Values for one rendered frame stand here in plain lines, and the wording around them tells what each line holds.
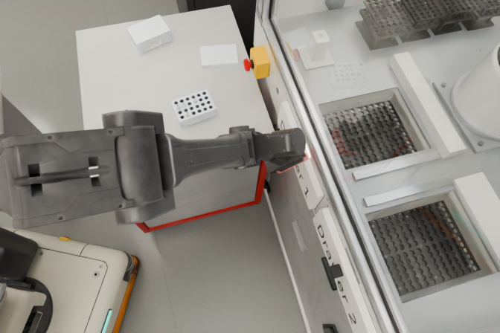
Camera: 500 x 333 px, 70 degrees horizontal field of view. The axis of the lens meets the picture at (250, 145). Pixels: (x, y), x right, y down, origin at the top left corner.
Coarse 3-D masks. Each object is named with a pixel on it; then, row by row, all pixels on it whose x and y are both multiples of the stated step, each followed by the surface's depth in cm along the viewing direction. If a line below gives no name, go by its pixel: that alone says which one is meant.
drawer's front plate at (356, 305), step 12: (324, 216) 85; (324, 228) 86; (324, 240) 89; (336, 240) 82; (324, 252) 91; (336, 252) 82; (348, 264) 80; (348, 276) 79; (348, 288) 79; (348, 300) 81; (360, 300) 76; (348, 312) 83; (360, 312) 76; (360, 324) 77; (372, 324) 75
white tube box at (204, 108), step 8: (192, 96) 114; (200, 96) 114; (208, 96) 114; (192, 104) 112; (200, 104) 112; (208, 104) 112; (176, 112) 111; (184, 112) 111; (192, 112) 111; (200, 112) 113; (208, 112) 112; (216, 112) 114; (184, 120) 110; (192, 120) 112; (200, 120) 114
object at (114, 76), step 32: (96, 32) 129; (192, 32) 131; (224, 32) 131; (96, 64) 122; (128, 64) 123; (160, 64) 123; (192, 64) 124; (96, 96) 117; (128, 96) 117; (160, 96) 118; (224, 96) 119; (256, 96) 119; (96, 128) 111; (192, 128) 113; (224, 128) 113; (256, 128) 114; (192, 192) 134; (224, 192) 144; (256, 192) 157; (160, 224) 160
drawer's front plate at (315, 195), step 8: (288, 104) 98; (280, 112) 102; (288, 112) 97; (280, 120) 105; (288, 120) 96; (280, 128) 107; (288, 128) 98; (304, 168) 91; (312, 168) 90; (304, 176) 93; (312, 176) 89; (304, 184) 95; (312, 184) 88; (312, 192) 89; (320, 192) 87; (312, 200) 91; (320, 200) 90; (312, 208) 95
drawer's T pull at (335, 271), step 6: (324, 258) 82; (324, 264) 81; (336, 264) 82; (330, 270) 81; (336, 270) 81; (330, 276) 80; (336, 276) 80; (342, 276) 80; (330, 282) 80; (336, 288) 79
